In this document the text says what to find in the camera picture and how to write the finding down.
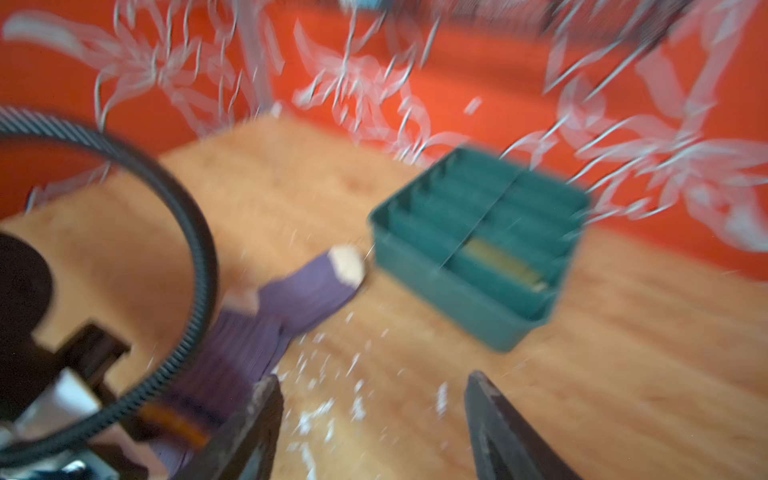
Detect green compartment tray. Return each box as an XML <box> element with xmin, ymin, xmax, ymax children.
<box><xmin>368</xmin><ymin>148</ymin><xmax>591</xmax><ymax>352</ymax></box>

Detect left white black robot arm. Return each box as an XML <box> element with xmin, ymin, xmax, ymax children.
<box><xmin>1</xmin><ymin>105</ymin><xmax>219</xmax><ymax>469</ymax></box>

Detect green striped sock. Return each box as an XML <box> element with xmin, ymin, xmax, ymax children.
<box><xmin>462</xmin><ymin>237</ymin><xmax>549</xmax><ymax>292</ymax></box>

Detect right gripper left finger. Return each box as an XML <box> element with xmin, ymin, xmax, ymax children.
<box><xmin>174</xmin><ymin>374</ymin><xmax>284</xmax><ymax>480</ymax></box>

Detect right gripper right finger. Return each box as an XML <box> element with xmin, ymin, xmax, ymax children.
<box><xmin>464</xmin><ymin>371</ymin><xmax>581</xmax><ymax>480</ymax></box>

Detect purple striped sock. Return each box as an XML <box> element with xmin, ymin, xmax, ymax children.
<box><xmin>140</xmin><ymin>242</ymin><xmax>368</xmax><ymax>475</ymax></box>

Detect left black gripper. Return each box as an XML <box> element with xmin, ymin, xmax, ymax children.
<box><xmin>0</xmin><ymin>230</ymin><xmax>151</xmax><ymax>480</ymax></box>

